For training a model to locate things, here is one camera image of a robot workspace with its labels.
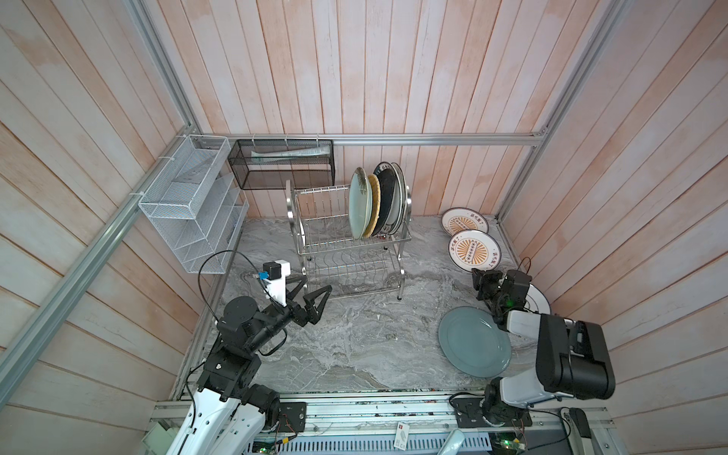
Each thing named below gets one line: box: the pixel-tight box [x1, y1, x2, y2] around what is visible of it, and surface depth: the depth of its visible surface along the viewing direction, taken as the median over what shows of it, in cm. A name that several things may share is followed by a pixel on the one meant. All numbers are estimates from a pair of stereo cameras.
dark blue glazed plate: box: [371, 161, 397, 237], surface depth 71 cm
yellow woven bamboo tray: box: [364, 173, 382, 239], surface depth 71 cm
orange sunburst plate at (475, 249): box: [447, 229, 503, 273], surface depth 98 cm
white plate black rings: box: [523, 283, 551, 315], surface depth 97 cm
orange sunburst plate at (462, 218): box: [440, 206, 490, 237], surface depth 121 cm
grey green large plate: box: [437, 305, 512, 379], surface depth 87 cm
